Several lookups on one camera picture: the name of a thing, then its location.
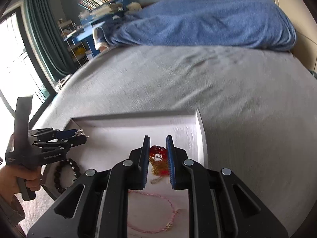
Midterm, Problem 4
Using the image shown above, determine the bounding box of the green curtain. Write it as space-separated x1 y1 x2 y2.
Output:
25 0 77 81

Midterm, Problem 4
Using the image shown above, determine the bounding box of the red gold ornament jewelry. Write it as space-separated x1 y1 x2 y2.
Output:
149 146 169 177

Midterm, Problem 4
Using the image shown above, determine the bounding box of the blue desk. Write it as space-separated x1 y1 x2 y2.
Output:
74 0 130 57

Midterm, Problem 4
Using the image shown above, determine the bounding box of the black bead bracelet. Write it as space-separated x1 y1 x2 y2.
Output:
54 158 82 195

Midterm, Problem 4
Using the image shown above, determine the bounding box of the white shelf rack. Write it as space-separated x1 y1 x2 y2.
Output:
57 18 92 69

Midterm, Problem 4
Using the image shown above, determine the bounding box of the person left hand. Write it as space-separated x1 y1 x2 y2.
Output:
1 165 41 205

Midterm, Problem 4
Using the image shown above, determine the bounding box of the pink string bracelet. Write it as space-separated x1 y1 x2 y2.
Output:
127 190 182 234

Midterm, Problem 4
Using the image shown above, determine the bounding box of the grey bed sheet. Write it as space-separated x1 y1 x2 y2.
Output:
35 46 316 235

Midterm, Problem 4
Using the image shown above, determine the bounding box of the blue blanket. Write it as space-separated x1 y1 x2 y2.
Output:
93 0 297 52

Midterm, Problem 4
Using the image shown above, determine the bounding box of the cream wardrobe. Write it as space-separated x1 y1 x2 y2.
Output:
275 0 316 72

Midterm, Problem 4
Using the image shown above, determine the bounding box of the window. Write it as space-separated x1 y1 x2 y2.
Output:
1 7 56 123

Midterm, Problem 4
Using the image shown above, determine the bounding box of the grey shallow box tray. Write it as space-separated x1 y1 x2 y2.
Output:
40 108 210 238

